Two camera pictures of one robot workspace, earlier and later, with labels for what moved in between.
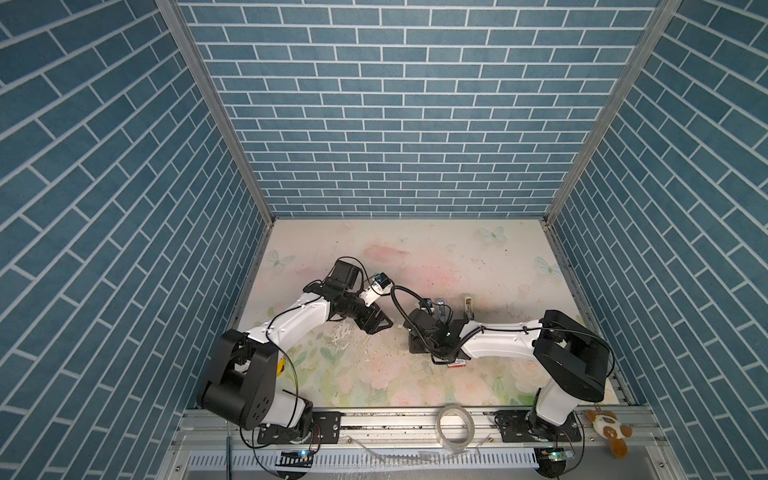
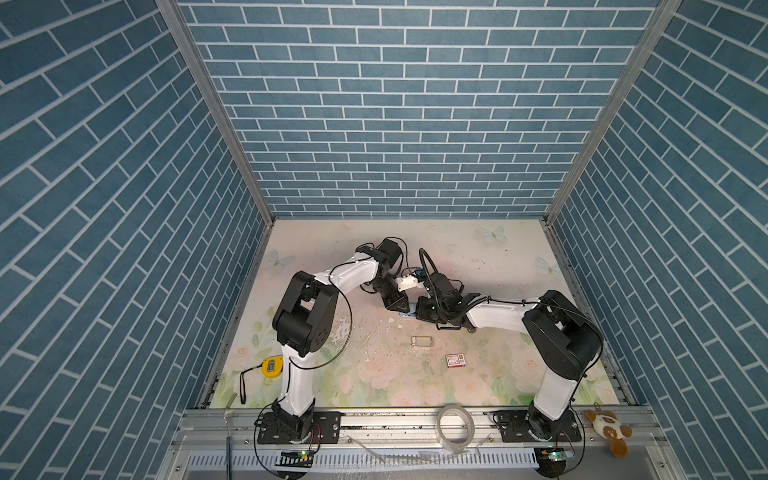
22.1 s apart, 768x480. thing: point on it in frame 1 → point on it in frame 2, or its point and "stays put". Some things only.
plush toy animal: (608, 426) stays put
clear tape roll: (456, 447) stays put
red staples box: (459, 363) stays put
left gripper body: (354, 307) → (388, 289)
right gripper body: (416, 346) → (428, 311)
